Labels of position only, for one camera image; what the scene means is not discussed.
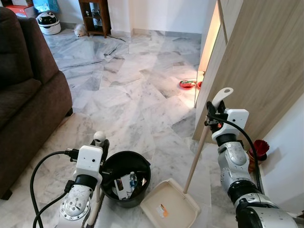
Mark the broom with pale handle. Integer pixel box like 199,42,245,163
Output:
85,132,107,228

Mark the beige long-handled dustpan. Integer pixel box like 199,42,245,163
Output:
140,87,234,228

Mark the black plastic bucket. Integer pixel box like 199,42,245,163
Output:
100,151,152,209

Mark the white carton with print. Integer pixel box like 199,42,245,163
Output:
113,174,133,199

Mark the red bowl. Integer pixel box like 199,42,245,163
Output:
179,79,198,90

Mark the small clear plastic bottle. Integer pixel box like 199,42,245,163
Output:
129,171,139,189

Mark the light wooden cabinet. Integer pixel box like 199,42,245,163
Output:
192,0,304,143

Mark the white cabinet side panel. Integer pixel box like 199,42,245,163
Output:
259,93,304,206

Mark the dark brown sofa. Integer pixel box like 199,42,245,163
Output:
0,7,74,200

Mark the small white fluffy dog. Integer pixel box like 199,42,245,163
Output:
73,24,89,38

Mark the brown wooden shelf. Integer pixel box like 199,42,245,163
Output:
78,0,113,38

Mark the white and black round appliance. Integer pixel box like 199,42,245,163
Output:
36,10,62,36

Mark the light blue box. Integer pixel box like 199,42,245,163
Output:
32,0,59,14

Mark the red box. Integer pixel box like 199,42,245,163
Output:
16,4,38,18

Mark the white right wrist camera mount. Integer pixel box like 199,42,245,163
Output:
212,108,250,142

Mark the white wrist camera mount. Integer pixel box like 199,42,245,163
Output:
212,108,250,142
75,145,105,179

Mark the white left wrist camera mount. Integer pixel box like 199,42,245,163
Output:
75,145,105,179

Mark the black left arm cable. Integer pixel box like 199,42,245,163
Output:
29,150,79,228

